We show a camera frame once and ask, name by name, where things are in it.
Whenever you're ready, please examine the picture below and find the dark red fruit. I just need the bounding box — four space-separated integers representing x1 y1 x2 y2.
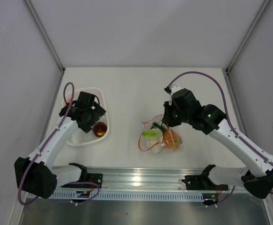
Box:
92 121 107 137

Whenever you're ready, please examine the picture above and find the small orange pineapple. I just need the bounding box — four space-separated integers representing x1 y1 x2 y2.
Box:
151 122 183 150

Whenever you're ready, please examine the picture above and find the clear zip bag orange zipper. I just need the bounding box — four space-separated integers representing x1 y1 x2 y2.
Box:
138 114 183 154

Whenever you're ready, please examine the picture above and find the orange fruit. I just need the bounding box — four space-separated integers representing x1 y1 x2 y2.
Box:
65 93 72 103

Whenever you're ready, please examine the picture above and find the green white cabbage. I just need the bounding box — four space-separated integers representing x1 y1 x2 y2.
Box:
141 128 163 154

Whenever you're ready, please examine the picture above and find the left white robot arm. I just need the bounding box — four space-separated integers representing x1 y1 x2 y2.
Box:
14 88 109 199

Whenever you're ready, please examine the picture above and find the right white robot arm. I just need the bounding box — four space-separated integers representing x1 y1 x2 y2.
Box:
162 85 273 199

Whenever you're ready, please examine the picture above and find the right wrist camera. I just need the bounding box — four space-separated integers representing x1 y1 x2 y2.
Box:
164 84 182 105

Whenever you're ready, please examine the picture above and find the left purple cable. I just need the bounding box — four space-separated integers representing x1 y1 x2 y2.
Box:
18 82 101 206

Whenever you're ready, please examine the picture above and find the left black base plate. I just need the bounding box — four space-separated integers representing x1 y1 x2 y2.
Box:
86 173 103 188

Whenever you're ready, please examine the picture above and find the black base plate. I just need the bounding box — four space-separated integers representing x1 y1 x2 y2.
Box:
86 173 103 188
181 175 229 191

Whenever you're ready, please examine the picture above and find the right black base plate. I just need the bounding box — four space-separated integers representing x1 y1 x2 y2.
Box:
181 175 229 191

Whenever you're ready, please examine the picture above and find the aluminium mounting rail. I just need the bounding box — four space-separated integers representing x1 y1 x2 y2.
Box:
18 167 273 193

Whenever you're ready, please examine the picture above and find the slotted grey cable duct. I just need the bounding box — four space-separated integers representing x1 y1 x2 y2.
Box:
52 190 204 202

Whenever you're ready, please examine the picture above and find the left aluminium frame post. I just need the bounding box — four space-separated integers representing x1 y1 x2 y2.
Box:
22 0 65 74

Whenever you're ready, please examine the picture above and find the aluminium frame post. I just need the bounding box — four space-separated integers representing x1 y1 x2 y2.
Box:
22 0 65 74
225 0 273 75

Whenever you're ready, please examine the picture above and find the right aluminium frame post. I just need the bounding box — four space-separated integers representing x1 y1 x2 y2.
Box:
225 0 273 75

